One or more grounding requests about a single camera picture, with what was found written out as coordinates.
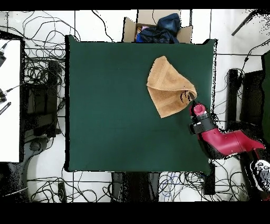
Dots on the tan terry towel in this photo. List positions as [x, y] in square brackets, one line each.
[168, 88]

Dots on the dark blue clothes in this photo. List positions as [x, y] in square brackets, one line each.
[164, 31]

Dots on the grey chair base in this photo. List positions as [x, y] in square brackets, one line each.
[34, 146]

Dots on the black flat strip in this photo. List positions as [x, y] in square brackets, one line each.
[5, 108]

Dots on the black rod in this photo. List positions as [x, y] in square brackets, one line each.
[242, 23]

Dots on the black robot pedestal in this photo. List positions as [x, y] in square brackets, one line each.
[135, 186]

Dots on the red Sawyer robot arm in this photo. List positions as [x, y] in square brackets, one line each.
[223, 141]

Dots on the black metal frame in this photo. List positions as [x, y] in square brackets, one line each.
[51, 84]
[232, 95]

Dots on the black rectangular block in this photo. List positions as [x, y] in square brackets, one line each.
[209, 181]

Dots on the white desk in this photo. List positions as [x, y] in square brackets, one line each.
[10, 126]

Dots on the cardboard box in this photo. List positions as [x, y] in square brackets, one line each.
[128, 31]

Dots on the dark green table cloth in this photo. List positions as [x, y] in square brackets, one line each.
[105, 105]

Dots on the green covered table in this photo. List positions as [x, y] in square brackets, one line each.
[266, 95]

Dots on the black camera device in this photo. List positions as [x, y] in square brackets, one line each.
[1, 59]
[2, 97]

